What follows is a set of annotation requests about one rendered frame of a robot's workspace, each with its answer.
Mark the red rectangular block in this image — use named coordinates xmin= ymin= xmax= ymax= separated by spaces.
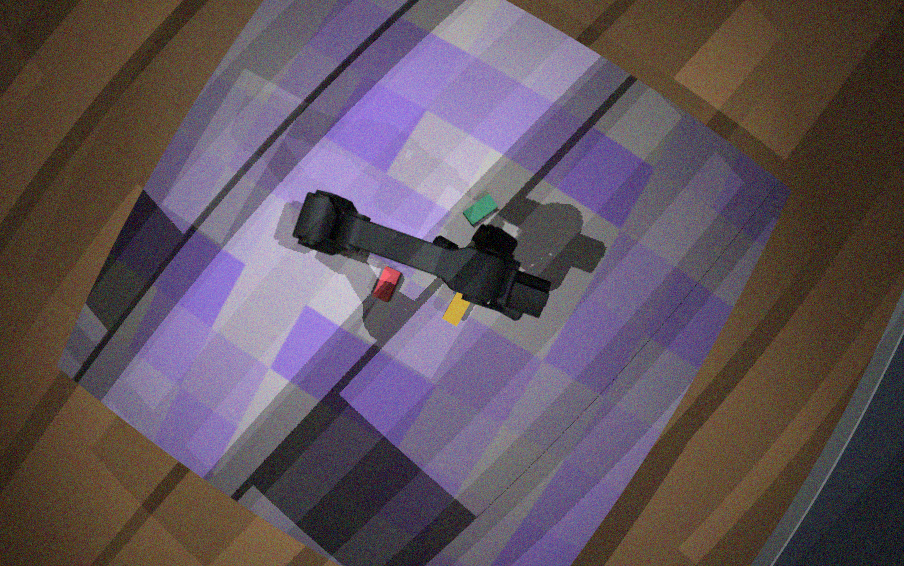
xmin=373 ymin=266 xmax=402 ymax=303

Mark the yellow bar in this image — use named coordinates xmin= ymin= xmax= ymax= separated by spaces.
xmin=442 ymin=292 xmax=470 ymax=327

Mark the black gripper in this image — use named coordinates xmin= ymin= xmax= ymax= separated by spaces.
xmin=432 ymin=235 xmax=523 ymax=321

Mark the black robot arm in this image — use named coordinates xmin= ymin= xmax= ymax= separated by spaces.
xmin=292 ymin=190 xmax=552 ymax=319

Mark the green rectangular block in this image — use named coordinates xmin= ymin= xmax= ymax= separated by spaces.
xmin=463 ymin=194 xmax=499 ymax=225

